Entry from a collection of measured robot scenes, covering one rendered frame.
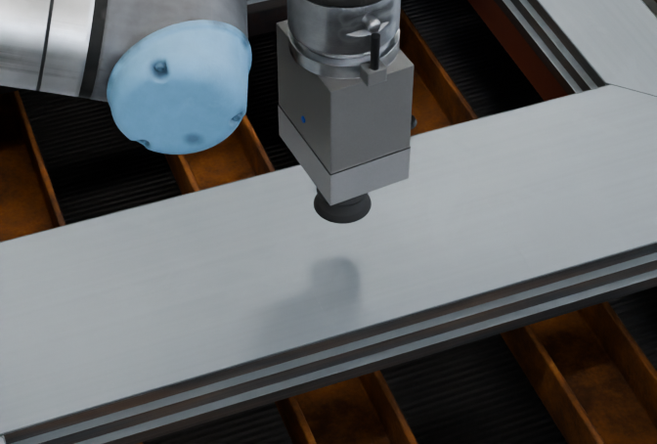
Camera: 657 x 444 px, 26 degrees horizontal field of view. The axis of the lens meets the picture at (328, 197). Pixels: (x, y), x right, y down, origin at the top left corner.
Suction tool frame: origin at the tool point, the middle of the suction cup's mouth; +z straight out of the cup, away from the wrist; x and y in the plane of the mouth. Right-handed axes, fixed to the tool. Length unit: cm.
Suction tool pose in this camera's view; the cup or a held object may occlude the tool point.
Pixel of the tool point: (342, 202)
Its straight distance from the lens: 106.6
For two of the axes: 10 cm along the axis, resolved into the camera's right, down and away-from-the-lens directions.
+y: -4.5, -6.2, 6.4
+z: 0.0, 7.2, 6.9
